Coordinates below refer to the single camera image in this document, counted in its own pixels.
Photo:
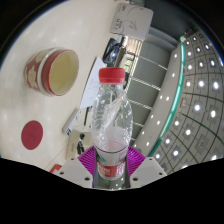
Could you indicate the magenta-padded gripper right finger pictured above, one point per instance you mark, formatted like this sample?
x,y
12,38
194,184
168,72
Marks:
x,y
136,160

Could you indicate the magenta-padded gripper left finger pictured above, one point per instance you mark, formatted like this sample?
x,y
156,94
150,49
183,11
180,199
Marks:
x,y
85,161

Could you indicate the clear red-capped drink bottle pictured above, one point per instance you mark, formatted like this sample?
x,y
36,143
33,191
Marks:
x,y
111,133

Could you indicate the flat round red coaster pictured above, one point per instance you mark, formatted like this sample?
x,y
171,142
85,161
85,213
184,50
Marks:
x,y
32,135

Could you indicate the ceiling lights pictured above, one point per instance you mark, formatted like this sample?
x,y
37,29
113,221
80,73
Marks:
x,y
197,107

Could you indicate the red and cream mug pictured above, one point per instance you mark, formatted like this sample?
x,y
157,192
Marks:
x,y
55,71

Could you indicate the black bag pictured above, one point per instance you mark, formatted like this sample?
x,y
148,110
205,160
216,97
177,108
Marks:
x,y
112,50

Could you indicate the white cardboard box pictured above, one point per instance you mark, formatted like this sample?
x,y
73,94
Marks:
x,y
131,20

